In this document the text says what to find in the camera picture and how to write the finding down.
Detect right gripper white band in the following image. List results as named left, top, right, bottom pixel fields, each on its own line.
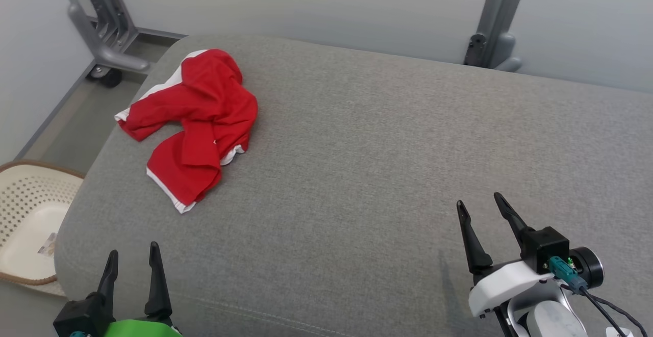
left=457, top=192, right=555, bottom=319

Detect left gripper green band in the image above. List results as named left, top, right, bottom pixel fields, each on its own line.
left=96, top=242, right=182, bottom=337

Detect red shorts with white hem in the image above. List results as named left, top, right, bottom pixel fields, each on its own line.
left=115, top=48, right=259, bottom=214

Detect small paper label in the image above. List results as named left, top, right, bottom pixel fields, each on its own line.
left=37, top=232, right=58, bottom=256

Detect cream perforated laundry basket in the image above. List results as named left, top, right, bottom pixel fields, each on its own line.
left=0, top=160, right=86, bottom=297

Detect grey fabric sofa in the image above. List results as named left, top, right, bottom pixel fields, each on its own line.
left=54, top=34, right=653, bottom=337

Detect grey rounded partition foot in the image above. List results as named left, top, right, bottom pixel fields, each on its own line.
left=491, top=32, right=523, bottom=72

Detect black caster wheel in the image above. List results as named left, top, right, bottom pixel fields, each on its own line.
left=86, top=66, right=123, bottom=89

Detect grey long partition foot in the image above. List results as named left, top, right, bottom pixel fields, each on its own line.
left=68, top=3, right=152, bottom=72

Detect grey slotted partition post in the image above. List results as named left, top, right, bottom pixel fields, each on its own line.
left=78, top=0, right=139, bottom=57

